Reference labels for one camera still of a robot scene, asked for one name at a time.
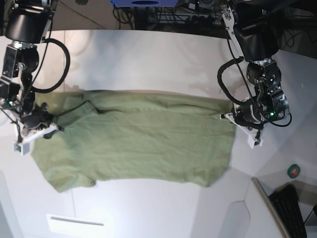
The white slotted plate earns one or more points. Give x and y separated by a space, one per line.
75 227

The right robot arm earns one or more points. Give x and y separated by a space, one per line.
29 24

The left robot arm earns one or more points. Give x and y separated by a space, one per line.
247 23

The black keyboard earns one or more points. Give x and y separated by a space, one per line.
285 202

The power strip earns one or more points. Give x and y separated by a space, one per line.
211 19

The blue box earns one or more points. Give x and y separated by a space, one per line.
144 3

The green t-shirt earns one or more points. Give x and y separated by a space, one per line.
112 135

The green tape roll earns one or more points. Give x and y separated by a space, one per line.
293 171

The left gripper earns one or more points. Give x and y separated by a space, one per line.
247 115

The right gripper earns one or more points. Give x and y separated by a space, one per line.
37 119

